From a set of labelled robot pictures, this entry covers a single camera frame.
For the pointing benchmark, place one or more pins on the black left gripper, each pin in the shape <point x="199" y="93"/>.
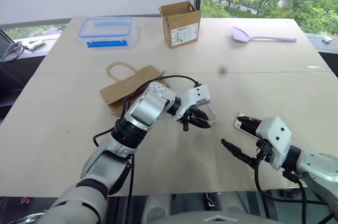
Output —
<point x="187" y="117"/>

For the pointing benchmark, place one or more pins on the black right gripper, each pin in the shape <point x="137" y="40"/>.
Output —
<point x="265" y="151"/>

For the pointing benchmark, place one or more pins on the white smartphone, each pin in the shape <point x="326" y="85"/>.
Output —
<point x="238" y="126"/>

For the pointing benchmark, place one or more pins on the clear plastic phone case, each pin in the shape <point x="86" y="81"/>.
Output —
<point x="212" y="115"/>

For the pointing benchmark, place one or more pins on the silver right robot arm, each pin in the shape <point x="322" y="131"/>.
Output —
<point x="317" y="167"/>

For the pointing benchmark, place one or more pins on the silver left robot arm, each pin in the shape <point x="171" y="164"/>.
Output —
<point x="148" y="107"/>

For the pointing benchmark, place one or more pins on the brown paper bag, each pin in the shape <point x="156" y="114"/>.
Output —
<point x="124" y="88"/>

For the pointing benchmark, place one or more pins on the grey robot torso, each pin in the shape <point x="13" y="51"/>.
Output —
<point x="216" y="218"/>

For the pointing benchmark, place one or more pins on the grey rounded shape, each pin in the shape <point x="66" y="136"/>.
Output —
<point x="157" y="208"/>

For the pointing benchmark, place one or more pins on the open cardboard box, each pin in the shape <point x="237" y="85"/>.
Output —
<point x="182" y="29"/>

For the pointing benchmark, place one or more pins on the lilac plastic rice scoop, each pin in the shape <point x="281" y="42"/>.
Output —
<point x="240" y="35"/>

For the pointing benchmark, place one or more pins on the small grey metal object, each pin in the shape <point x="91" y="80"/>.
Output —
<point x="327" y="39"/>

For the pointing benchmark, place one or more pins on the clear container with blue lid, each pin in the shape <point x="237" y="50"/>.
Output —
<point x="105" y="27"/>

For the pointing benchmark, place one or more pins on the white power strip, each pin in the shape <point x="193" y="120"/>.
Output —
<point x="33" y="45"/>

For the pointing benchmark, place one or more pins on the small red object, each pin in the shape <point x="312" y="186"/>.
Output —
<point x="25" y="200"/>

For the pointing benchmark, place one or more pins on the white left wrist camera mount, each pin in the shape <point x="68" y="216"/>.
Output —
<point x="198" y="94"/>

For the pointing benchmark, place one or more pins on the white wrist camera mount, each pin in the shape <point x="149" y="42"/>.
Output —
<point x="276" y="134"/>
<point x="198" y="94"/>

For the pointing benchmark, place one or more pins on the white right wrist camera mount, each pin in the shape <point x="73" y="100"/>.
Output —
<point x="276" y="134"/>

